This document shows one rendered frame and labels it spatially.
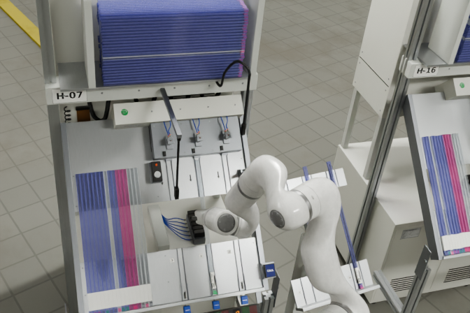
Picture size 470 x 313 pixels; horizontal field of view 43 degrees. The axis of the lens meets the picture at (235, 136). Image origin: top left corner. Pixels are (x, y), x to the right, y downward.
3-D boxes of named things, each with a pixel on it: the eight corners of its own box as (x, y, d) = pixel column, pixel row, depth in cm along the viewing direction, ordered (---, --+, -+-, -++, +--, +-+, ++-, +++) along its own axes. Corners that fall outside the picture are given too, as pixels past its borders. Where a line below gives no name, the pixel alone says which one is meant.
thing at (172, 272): (261, 286, 230) (263, 287, 226) (84, 316, 211) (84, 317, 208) (253, 237, 232) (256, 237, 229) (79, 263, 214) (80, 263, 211)
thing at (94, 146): (245, 191, 237) (249, 191, 233) (74, 213, 219) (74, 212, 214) (233, 111, 243) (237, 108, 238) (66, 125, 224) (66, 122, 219)
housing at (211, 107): (234, 121, 243) (244, 114, 230) (112, 132, 229) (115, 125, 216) (231, 103, 244) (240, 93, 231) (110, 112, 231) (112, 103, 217)
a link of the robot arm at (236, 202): (286, 182, 187) (248, 222, 211) (239, 168, 183) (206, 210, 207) (285, 207, 182) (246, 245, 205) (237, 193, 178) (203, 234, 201)
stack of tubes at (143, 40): (243, 77, 223) (250, 9, 207) (102, 86, 208) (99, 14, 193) (233, 61, 232) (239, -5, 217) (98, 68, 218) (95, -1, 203)
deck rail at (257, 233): (264, 288, 232) (268, 289, 226) (259, 289, 232) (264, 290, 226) (238, 111, 243) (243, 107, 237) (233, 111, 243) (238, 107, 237)
